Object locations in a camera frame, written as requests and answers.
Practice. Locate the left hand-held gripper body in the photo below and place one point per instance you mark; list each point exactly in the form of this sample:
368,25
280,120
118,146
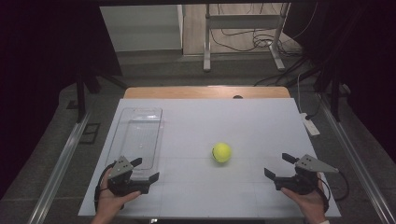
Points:
123,169

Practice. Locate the clear plastic tray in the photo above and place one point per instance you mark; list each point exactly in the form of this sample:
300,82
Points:
140,137

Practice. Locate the black metal stand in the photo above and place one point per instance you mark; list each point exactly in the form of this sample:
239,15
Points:
81,96
335,96

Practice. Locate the white cabinet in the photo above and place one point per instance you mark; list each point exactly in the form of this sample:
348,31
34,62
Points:
140,28

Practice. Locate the aluminium rail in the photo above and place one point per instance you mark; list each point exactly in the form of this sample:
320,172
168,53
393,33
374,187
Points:
59,168
361,168

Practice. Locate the white power strip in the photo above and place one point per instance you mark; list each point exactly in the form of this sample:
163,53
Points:
310,125

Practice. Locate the person's left hand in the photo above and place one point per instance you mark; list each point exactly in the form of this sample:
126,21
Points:
109,202

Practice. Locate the wooden table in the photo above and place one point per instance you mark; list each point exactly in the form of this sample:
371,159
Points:
186,92

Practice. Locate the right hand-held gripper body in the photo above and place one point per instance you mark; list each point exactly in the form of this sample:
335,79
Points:
306,175

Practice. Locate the person's right hand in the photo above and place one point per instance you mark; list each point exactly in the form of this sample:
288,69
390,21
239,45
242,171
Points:
311,203

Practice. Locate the dark curtain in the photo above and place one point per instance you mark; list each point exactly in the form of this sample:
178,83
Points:
367,62
40,62

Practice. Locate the white metal desk frame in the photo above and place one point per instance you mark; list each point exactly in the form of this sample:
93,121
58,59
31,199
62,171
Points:
243,21

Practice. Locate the white board sheet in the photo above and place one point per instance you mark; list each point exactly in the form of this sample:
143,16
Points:
218,124

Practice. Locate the yellow tennis ball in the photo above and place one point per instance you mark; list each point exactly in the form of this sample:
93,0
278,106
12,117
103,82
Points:
222,152

